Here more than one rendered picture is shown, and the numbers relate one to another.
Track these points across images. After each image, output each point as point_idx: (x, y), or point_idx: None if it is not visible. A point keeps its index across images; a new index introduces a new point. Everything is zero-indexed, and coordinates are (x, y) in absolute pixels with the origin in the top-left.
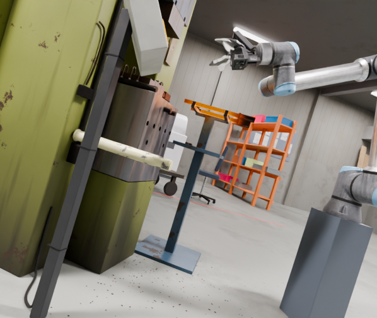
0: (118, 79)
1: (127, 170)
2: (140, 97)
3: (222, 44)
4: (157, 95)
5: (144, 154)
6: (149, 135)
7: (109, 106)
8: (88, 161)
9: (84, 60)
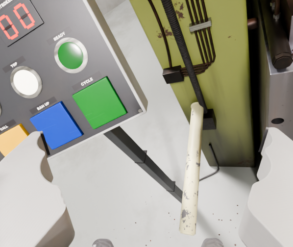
0: (260, 3)
1: None
2: (265, 67)
3: (50, 179)
4: None
5: (183, 190)
6: None
7: (121, 142)
8: (141, 166)
9: (150, 44)
